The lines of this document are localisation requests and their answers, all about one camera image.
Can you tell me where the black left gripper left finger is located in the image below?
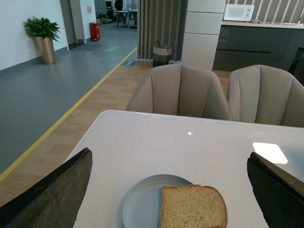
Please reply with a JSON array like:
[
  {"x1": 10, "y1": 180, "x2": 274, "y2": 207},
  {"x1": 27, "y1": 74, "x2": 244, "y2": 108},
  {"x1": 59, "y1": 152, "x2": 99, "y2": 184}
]
[{"x1": 0, "y1": 148, "x2": 93, "y2": 228}]

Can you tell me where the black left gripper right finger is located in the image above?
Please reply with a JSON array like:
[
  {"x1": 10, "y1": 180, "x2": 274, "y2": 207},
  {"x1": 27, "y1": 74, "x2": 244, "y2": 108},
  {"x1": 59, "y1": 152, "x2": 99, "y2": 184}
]
[{"x1": 247, "y1": 152, "x2": 304, "y2": 228}]

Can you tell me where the light blue round plate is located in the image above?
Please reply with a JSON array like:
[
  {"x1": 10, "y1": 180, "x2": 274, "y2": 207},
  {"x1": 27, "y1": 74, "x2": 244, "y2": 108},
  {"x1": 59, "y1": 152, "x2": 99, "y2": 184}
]
[{"x1": 123, "y1": 174, "x2": 192, "y2": 228}]

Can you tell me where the brown bread slice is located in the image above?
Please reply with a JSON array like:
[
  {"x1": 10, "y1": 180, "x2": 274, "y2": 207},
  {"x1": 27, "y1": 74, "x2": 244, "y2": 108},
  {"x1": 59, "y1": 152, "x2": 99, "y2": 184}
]
[{"x1": 160, "y1": 185, "x2": 228, "y2": 228}]

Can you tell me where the beige chair right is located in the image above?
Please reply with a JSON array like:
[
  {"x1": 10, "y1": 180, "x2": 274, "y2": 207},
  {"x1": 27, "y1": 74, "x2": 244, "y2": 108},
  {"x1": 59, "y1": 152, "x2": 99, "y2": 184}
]
[{"x1": 227, "y1": 65, "x2": 304, "y2": 128}]

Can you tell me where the beige chair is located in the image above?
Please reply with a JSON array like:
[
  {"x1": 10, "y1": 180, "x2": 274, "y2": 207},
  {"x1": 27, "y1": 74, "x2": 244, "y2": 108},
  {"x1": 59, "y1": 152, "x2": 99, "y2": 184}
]
[
  {"x1": 126, "y1": 64, "x2": 233, "y2": 121},
  {"x1": 227, "y1": 65, "x2": 304, "y2": 128}
]

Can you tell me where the beige chair left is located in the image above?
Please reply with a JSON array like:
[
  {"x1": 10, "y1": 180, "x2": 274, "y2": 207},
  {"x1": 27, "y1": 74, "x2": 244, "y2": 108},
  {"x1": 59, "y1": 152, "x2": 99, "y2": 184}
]
[{"x1": 126, "y1": 64, "x2": 233, "y2": 121}]

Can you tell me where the grey kitchen counter cabinet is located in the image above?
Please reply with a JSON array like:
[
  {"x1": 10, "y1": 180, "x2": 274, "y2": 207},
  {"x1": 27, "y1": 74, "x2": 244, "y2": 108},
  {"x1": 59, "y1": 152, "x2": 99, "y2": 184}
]
[{"x1": 213, "y1": 24, "x2": 304, "y2": 71}]

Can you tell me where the green potted plant gold pot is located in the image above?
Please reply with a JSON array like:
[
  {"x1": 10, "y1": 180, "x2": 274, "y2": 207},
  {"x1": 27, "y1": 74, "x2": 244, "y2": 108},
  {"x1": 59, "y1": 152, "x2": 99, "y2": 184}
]
[{"x1": 23, "y1": 17, "x2": 60, "y2": 65}]

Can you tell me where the red fire extinguisher box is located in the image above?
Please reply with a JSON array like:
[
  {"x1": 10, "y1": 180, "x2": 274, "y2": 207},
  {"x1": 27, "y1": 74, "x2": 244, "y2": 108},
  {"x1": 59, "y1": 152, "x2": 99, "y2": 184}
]
[{"x1": 89, "y1": 22, "x2": 101, "y2": 41}]

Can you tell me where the woven laundry basket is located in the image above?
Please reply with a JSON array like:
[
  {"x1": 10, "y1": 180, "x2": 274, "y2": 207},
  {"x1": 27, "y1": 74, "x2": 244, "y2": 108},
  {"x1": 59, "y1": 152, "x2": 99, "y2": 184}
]
[{"x1": 152, "y1": 40, "x2": 173, "y2": 67}]

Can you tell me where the white microwave oven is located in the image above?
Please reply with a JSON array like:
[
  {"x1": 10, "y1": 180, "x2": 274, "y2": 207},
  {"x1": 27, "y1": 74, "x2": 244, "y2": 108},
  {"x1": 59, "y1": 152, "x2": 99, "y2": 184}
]
[{"x1": 223, "y1": 4, "x2": 255, "y2": 21}]

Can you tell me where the white pillar cabinet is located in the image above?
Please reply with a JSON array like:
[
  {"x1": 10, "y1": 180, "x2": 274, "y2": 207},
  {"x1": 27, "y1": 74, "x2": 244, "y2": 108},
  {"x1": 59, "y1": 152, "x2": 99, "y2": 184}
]
[{"x1": 181, "y1": 0, "x2": 226, "y2": 70}]

